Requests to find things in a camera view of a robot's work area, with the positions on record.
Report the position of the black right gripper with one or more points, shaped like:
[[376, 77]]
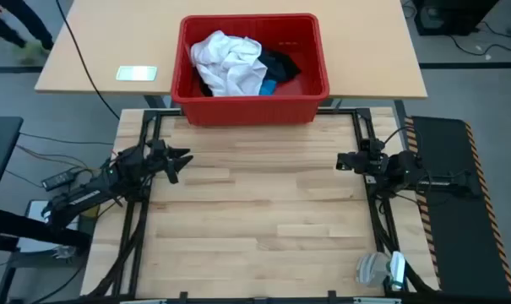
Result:
[[370, 164]]

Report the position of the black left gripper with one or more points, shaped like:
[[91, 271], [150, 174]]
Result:
[[160, 162]]

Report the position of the white shirt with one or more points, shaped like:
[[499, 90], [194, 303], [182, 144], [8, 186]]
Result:
[[227, 63]]

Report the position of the bright blue garment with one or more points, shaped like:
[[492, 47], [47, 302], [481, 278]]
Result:
[[268, 87]]

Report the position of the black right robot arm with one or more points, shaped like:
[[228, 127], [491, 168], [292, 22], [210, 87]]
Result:
[[407, 169]]

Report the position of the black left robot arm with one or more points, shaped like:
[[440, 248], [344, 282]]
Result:
[[86, 194]]

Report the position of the red plastic laundry basket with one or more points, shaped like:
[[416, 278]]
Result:
[[246, 112]]

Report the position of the silver flat phone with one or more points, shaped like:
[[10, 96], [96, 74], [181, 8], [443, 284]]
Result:
[[136, 73]]

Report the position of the light wood desk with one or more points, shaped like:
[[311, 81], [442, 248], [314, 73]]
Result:
[[365, 50]]

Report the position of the dark navy garment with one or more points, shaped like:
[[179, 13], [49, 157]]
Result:
[[280, 65]]

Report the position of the black hazard-striped floor mat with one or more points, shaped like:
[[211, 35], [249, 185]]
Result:
[[453, 211]]

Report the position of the small white device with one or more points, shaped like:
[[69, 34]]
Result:
[[398, 270]]

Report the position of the black power adapter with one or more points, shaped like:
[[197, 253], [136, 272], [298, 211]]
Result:
[[58, 180]]

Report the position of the crumpled clear plastic wrapper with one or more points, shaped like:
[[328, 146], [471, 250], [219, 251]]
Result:
[[64, 252]]

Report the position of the white board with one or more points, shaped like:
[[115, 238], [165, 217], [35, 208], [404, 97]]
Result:
[[35, 209]]

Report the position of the black metal beam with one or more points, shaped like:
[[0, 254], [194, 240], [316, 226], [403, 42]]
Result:
[[18, 226]]

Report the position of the black equipment box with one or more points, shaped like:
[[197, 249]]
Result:
[[449, 17]]

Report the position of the person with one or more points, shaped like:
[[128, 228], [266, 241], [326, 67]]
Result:
[[27, 17]]

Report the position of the black metal table frame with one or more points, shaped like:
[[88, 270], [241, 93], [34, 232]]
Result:
[[137, 236]]

